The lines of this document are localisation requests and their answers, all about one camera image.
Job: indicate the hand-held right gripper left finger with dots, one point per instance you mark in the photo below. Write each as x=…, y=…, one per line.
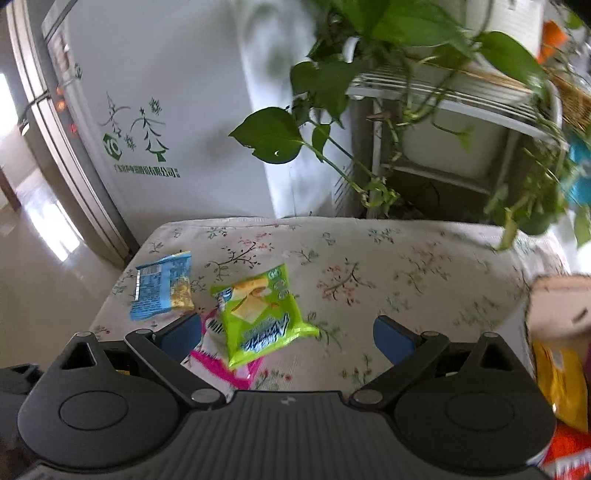
x=180, y=338

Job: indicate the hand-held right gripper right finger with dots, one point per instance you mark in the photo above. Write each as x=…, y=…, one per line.
x=392, y=341

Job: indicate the pink white snack packet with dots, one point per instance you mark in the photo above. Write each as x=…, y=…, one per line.
x=217, y=360

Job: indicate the green chips packet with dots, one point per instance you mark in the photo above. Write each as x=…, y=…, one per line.
x=258, y=318

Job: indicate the brown cardboard box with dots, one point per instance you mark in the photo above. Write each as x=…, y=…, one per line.
x=558, y=304

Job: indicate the light blue yellow snack packet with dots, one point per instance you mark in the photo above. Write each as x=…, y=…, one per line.
x=161, y=286

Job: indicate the orange red snack packet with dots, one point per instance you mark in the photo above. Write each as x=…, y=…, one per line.
x=570, y=454

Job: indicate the white plant pot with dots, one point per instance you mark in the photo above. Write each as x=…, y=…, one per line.
x=512, y=23
x=452, y=138

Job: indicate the white chest freezer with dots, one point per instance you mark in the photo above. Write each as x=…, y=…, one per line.
x=194, y=92

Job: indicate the grey printed tablecloth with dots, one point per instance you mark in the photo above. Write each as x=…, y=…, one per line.
x=581, y=170

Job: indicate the green pothos plant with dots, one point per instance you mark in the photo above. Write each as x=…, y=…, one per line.
x=383, y=55

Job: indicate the wicker basket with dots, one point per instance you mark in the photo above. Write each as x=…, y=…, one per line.
x=575, y=99

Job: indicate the orange object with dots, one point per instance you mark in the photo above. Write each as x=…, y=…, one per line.
x=551, y=39

